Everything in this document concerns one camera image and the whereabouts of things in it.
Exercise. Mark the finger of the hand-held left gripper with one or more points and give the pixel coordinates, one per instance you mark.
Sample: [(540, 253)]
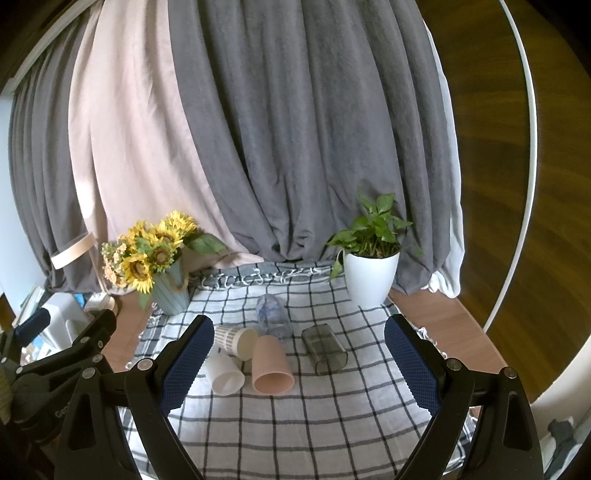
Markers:
[(33, 323), (94, 334)]

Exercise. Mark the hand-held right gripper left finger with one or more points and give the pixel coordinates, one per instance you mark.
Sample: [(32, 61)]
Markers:
[(183, 369)]

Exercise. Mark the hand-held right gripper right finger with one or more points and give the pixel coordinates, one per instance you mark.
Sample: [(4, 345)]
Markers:
[(414, 369)]

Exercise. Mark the white plastic cup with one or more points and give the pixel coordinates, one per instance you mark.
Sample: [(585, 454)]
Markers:
[(225, 376)]

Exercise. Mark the striped paper cup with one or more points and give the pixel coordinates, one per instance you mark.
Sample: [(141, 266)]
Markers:
[(235, 340)]

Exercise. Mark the pink plastic cup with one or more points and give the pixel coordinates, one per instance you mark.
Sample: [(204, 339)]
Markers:
[(271, 369)]

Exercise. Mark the dark transparent square cup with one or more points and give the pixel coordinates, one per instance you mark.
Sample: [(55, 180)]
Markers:
[(325, 350)]

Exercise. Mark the clear plastic cup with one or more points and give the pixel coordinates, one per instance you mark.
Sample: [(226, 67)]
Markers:
[(273, 318)]

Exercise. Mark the white plastic appliance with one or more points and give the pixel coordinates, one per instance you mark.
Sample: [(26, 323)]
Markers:
[(60, 316)]

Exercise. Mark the blue-green ribbed vase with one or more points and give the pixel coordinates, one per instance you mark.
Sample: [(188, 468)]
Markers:
[(171, 295)]

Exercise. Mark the light wooden chair back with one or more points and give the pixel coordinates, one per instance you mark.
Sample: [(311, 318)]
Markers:
[(71, 251)]

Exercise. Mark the sunflower bouquet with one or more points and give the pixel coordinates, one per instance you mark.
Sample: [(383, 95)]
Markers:
[(147, 249)]

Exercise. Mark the potted green plant white pot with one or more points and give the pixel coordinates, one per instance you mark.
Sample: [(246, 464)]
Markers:
[(371, 277)]

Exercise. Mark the checked tablecloth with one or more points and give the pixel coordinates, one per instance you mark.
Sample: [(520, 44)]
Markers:
[(286, 429)]

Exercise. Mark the grey curtain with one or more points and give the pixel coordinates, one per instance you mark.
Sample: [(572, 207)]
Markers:
[(314, 129), (39, 194)]

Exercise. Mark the white sheer curtain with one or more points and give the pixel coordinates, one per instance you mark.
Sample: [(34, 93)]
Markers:
[(455, 230)]

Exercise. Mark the small grey object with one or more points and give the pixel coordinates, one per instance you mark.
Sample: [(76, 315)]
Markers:
[(561, 434)]

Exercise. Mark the pink curtain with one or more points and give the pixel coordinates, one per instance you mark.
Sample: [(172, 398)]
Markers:
[(134, 152)]

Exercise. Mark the white edge strip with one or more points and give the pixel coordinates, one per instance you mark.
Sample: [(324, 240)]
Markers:
[(535, 138)]

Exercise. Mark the white curtain rail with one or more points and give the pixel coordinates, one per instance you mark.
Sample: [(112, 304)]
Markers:
[(46, 42)]

